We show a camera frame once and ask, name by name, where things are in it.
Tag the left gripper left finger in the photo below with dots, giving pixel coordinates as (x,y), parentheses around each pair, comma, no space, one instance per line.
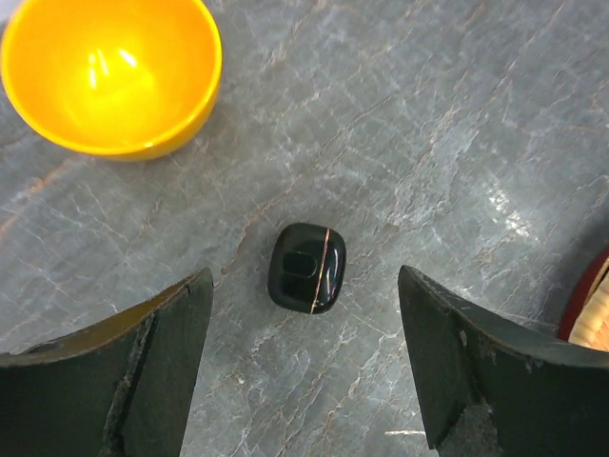
(120,387)

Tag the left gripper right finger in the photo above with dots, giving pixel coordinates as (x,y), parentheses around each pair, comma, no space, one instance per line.
(487,386)

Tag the black earbud charging case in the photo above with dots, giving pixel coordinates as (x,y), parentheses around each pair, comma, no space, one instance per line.
(306,269)

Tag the woven bamboo tray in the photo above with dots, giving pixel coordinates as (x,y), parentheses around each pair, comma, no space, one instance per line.
(591,327)

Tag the red round plate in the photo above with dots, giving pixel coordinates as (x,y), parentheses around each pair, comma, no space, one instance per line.
(585,287)

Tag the orange bowl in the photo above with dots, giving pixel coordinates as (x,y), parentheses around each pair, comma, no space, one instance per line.
(118,80)

